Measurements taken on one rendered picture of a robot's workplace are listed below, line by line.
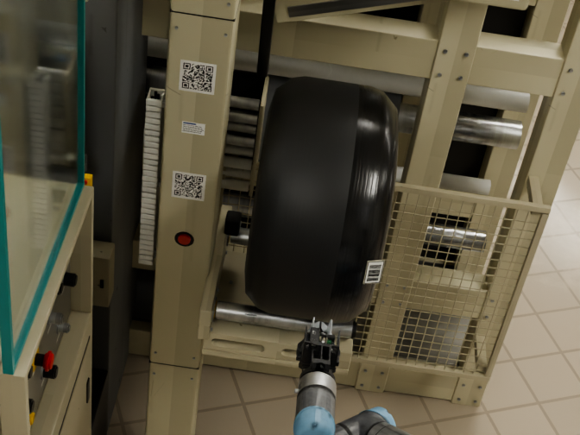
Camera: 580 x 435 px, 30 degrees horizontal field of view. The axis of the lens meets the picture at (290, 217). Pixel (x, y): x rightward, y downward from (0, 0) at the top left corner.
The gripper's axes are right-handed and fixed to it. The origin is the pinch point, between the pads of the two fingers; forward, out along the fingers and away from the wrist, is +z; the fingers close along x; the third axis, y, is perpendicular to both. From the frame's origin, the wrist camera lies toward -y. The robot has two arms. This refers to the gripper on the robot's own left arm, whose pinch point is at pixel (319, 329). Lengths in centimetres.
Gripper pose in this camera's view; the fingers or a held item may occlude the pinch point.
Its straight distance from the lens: 231.7
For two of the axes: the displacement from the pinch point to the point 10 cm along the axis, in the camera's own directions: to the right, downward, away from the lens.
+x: -9.9, -1.5, -0.2
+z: 0.6, -5.4, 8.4
